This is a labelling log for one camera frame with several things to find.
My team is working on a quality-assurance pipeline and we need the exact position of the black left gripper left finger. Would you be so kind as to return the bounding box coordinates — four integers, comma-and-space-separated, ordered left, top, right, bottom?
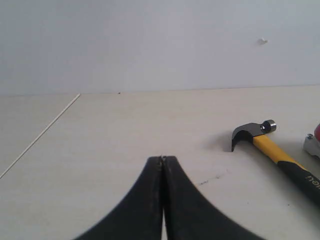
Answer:
77, 156, 163, 240

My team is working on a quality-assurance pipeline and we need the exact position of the red dome push button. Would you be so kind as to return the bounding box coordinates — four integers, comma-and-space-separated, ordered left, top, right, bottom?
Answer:
303, 124, 320, 159

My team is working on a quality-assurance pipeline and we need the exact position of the yellow black claw hammer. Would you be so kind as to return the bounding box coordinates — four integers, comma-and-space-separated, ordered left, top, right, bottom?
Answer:
231, 119, 320, 198

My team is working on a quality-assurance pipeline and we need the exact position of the white wall peg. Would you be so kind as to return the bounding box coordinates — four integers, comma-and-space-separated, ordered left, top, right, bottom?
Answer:
258, 38, 269, 45

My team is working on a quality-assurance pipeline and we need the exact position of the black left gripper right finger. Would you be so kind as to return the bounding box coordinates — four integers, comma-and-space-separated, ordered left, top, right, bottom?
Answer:
162, 156, 262, 240

